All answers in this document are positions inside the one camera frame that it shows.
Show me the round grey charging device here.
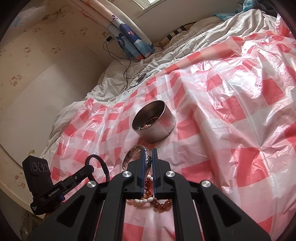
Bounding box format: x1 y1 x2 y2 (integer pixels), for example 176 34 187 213
135 73 147 85

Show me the red white checkered plastic sheet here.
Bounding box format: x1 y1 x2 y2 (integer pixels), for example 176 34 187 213
47 16 295 240

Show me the striped pillow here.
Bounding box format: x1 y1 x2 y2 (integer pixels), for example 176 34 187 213
153 22 195 48

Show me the black charging cable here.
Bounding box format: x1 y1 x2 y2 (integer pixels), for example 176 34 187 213
102 36 153 91

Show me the blue plastic bag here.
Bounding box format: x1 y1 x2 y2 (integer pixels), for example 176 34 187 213
214 0 258 21

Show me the white bead bracelet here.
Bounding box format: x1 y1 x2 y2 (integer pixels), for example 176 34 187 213
135 174 155 205

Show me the pink patterned bangle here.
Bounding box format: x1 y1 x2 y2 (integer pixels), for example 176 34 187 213
121 145 152 175

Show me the round silver metal tin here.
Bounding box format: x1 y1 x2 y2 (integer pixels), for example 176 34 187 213
132 100 177 143

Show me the window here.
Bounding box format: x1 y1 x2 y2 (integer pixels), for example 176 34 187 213
133 0 162 9

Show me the white striped bed quilt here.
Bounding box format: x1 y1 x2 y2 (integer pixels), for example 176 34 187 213
40 9 276 160

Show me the black left camera box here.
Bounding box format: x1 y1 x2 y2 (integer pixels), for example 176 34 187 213
22 155 53 198

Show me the amber bead bracelet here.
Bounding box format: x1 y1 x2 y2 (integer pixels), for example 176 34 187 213
142 178 173 212

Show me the blue cartoon curtain left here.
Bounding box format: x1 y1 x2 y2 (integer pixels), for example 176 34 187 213
107 14 155 61

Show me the wall charger plug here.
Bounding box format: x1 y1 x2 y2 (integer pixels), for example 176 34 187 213
106 36 114 43

